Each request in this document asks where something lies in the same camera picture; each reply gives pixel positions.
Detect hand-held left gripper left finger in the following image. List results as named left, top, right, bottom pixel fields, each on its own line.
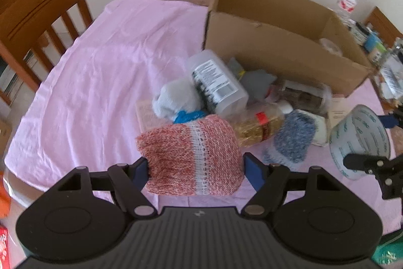
left=47, top=157, right=158, bottom=219

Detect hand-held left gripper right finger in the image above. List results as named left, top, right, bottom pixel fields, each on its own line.
left=241, top=152, right=350, bottom=219

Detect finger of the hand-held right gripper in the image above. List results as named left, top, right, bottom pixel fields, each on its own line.
left=379, top=108, right=403, bottom=129
left=343, top=153, right=403, bottom=201

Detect grey tape roll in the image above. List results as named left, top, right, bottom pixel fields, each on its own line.
left=329, top=104, right=392, bottom=181

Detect glass spice jar red label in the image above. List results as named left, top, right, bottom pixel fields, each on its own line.
left=227, top=102, right=293, bottom=148

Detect red and white knit roll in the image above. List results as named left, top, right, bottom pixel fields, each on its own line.
left=135, top=114, right=244, bottom=196

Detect blue and white knit roll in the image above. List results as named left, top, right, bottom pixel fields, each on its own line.
left=263, top=110, right=317, bottom=167

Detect blue and white doll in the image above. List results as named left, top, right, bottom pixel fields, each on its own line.
left=173, top=110, right=207, bottom=125

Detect white plush toy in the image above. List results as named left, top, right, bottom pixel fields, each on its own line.
left=152, top=80, right=204, bottom=119

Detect clear plastic jar with label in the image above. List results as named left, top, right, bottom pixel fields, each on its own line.
left=186, top=50, right=249, bottom=116

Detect cardboard box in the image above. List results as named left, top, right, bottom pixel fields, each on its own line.
left=201, top=0, right=374, bottom=98

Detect large jar with black lid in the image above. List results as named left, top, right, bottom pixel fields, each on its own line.
left=378, top=48, right=403, bottom=106

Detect blue and green box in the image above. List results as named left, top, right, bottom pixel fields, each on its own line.
left=365, top=33, right=387, bottom=60

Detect glass jar with dark contents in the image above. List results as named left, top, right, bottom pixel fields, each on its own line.
left=271, top=80, right=331, bottom=113

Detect grey plush toy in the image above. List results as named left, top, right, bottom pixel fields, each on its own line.
left=228, top=57, right=278, bottom=99

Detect small jar with black lid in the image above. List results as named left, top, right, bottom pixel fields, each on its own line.
left=351, top=21, right=372, bottom=46

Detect clear glass container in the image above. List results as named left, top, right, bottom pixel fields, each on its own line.
left=319, top=37, right=344, bottom=57

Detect green bag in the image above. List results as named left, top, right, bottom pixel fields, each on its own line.
left=373, top=231, right=403, bottom=269

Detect pink tablecloth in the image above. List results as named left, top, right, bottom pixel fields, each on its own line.
left=5, top=0, right=403, bottom=244

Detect clear water bottle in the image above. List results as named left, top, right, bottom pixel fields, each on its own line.
left=335, top=0, right=362, bottom=27

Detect orange packet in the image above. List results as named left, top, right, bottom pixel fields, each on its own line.
left=0, top=181, right=11, bottom=219

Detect red packet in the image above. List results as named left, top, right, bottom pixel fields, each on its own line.
left=0, top=225, right=10, bottom=269

